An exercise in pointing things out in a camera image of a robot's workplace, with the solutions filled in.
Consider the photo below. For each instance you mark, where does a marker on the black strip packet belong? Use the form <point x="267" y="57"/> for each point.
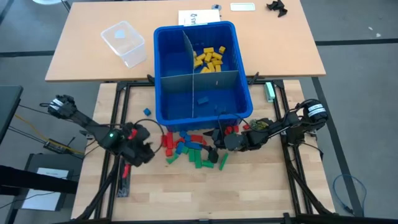
<point x="124" y="186"/>

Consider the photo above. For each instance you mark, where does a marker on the clear plastic block box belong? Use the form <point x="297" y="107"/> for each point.
<point x="124" y="43"/>

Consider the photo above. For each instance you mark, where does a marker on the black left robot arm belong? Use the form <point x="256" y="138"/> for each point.
<point x="81" y="119"/>

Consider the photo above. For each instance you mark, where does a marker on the green foam block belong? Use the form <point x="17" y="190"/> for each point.
<point x="198" y="160"/>
<point x="185" y="150"/>
<point x="172" y="159"/>
<point x="191" y="154"/>
<point x="223" y="161"/>

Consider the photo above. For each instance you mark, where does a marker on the black spring clamp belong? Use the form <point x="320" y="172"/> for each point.
<point x="150" y="77"/>
<point x="253" y="77"/>

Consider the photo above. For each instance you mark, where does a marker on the white round object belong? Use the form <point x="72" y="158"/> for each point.
<point x="46" y="1"/>

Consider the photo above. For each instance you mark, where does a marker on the small blue foam block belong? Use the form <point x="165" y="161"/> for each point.
<point x="147" y="111"/>

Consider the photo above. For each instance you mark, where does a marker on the white rectangular block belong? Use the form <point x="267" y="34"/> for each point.
<point x="242" y="7"/>

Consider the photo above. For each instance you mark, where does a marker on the dark flat screen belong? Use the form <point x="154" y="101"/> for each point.
<point x="9" y="109"/>

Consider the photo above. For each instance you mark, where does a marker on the small black electronics board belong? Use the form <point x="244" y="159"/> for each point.
<point x="57" y="146"/>

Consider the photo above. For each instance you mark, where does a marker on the large blue plastic bin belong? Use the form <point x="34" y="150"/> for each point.
<point x="174" y="102"/>

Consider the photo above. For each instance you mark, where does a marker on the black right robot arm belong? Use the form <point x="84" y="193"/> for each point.
<point x="298" y="121"/>

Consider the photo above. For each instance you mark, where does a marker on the grey round knob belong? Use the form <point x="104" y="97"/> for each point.
<point x="216" y="6"/>

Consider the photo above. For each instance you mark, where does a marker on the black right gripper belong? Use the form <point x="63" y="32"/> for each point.
<point x="233" y="141"/>

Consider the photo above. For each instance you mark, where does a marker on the black flat case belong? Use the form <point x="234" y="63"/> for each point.
<point x="34" y="160"/>

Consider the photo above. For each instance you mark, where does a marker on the black plastic clamp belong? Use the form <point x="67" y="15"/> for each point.
<point x="277" y="7"/>

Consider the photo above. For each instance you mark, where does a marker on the artificial succulent in black pot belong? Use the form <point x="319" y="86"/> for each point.
<point x="259" y="124"/>

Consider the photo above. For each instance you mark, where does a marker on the green foam cylinder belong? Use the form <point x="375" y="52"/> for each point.
<point x="207" y="164"/>

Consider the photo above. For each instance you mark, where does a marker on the red foam block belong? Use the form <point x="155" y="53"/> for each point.
<point x="236" y="128"/>
<point x="163" y="140"/>
<point x="246" y="126"/>
<point x="196" y="138"/>
<point x="177" y="140"/>
<point x="126" y="170"/>
<point x="168" y="152"/>
<point x="204" y="142"/>
<point x="228" y="130"/>
<point x="169" y="140"/>

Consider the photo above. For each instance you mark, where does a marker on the pale green rectangular device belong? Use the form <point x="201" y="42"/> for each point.
<point x="269" y="92"/>

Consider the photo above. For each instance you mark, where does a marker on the white paper sheet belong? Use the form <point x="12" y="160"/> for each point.
<point x="43" y="189"/>

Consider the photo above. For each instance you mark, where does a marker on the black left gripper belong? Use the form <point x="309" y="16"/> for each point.
<point x="136" y="146"/>

